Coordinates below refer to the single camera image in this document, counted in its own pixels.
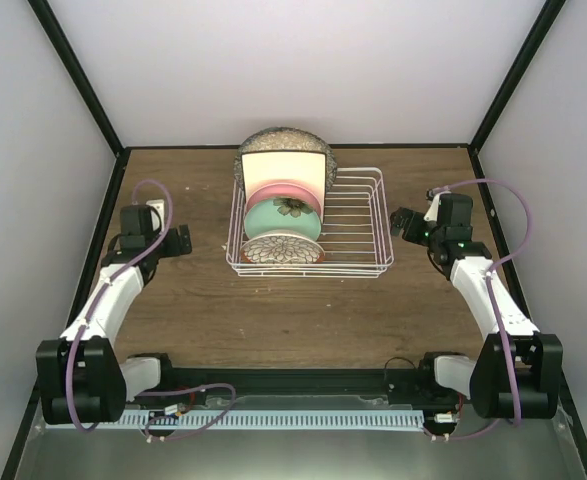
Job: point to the black right frame post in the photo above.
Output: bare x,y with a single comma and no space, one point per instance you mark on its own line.
533,41

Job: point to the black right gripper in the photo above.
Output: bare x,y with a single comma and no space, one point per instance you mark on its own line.
402,215

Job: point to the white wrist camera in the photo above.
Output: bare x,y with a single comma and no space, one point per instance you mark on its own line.
434,197
160,206

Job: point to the cream square plate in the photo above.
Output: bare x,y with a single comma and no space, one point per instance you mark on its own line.
306,169

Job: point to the pink round plate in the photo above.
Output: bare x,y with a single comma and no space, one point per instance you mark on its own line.
288,190

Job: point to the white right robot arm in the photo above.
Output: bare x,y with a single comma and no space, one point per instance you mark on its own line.
517,373

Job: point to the dark speckled round plate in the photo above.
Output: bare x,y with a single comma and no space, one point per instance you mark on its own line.
286,139

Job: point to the white wire dish rack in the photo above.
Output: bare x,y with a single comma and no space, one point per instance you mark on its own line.
350,238

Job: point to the white slotted cable duct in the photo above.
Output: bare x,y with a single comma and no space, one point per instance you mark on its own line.
369,420

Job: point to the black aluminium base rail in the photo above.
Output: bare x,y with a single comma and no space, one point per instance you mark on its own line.
412,385

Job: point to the black left frame post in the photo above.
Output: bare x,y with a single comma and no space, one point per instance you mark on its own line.
65,52

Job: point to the black frame post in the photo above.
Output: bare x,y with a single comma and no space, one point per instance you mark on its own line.
65,52
533,41

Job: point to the floral plate with orange rim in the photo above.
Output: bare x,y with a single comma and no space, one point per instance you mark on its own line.
282,249

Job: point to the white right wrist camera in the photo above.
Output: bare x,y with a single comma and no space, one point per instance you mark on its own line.
434,197

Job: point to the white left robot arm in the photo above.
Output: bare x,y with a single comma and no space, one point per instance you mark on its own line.
80,380

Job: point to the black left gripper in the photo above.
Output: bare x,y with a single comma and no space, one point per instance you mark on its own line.
175,247

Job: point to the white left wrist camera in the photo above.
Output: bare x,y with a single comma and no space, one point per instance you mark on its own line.
160,206

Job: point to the teal plate with flower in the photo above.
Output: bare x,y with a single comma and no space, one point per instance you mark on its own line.
281,213

